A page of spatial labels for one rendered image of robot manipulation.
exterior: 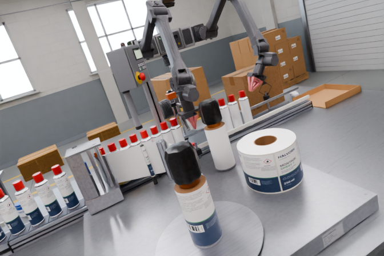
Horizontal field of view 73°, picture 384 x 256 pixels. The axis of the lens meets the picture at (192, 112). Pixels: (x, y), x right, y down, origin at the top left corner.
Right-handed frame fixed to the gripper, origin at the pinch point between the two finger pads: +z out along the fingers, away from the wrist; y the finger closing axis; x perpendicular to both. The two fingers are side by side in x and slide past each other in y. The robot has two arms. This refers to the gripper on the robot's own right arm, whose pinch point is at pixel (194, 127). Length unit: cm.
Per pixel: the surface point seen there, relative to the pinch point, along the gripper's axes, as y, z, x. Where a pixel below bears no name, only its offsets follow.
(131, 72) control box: -19.2, -34.0, 5.5
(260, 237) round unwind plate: -14, 13, -64
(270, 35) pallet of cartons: 290, -6, 282
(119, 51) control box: -20.8, -44.3, 6.6
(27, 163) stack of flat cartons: -172, 72, 380
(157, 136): -18.1, -2.0, 3.4
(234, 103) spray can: 26.6, -2.0, 3.4
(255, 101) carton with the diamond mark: 53, 8, 24
